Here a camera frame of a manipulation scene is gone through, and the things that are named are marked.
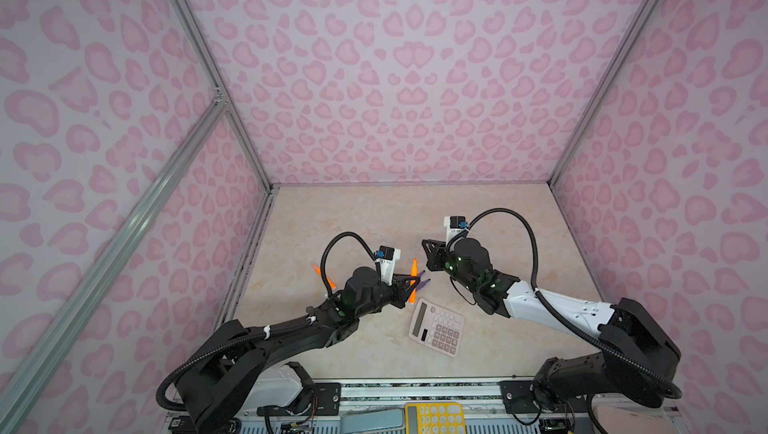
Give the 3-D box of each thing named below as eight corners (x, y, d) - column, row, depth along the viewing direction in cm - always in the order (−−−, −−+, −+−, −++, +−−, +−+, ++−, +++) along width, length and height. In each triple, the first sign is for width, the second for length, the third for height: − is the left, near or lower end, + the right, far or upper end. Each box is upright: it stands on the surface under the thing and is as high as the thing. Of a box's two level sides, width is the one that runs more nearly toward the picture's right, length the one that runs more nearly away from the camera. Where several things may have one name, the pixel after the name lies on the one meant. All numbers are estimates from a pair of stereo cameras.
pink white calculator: (404, 336, 85) (404, 332, 82) (417, 301, 91) (418, 296, 89) (454, 358, 81) (456, 355, 78) (465, 320, 87) (467, 315, 85)
